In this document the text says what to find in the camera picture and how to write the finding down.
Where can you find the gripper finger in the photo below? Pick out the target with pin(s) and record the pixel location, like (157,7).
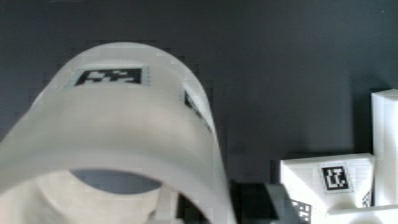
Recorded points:
(285,215)

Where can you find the white U-shaped fence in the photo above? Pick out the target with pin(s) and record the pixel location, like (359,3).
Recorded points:
(384,118)

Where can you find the white lamp base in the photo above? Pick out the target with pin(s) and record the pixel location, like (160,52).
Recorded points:
(329,187)

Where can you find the white lamp shade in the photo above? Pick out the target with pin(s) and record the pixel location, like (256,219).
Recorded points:
(110,153)

